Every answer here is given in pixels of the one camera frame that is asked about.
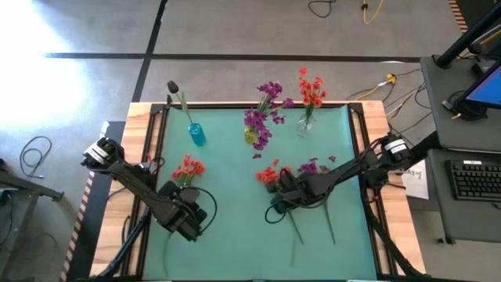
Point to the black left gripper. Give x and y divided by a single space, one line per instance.
182 215

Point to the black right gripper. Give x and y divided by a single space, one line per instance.
309 190

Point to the purple artificial flower bunch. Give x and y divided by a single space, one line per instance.
309 168
271 89
256 119

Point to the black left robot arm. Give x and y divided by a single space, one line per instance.
133 180

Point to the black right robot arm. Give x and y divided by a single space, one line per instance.
352 166

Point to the yellow glass vase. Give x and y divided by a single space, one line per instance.
249 137

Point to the clear glass vase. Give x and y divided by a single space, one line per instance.
305 127

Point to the blue glass vase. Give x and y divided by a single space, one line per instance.
197 135

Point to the teal table mat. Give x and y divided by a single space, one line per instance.
242 235

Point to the fallen purple blossom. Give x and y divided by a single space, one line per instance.
256 156

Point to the black floor mat striped edge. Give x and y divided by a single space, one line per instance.
94 219

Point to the black mat clamp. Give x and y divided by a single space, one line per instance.
169 101

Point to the white paper sheet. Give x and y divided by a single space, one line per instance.
417 184

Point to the grey metal stand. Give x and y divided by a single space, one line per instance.
23 187

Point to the grey desk with monitor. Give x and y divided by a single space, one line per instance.
450 117

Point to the grey keyboard desk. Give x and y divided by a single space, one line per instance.
469 223

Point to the black keyboard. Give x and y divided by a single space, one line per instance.
477 182

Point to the monitor with blue screen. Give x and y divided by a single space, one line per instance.
489 90

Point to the black monitor pole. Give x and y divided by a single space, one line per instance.
466 39

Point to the orange black striped strip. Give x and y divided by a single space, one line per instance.
458 17

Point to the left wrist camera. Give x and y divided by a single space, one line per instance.
190 194

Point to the black metal table frame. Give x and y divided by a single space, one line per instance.
156 109

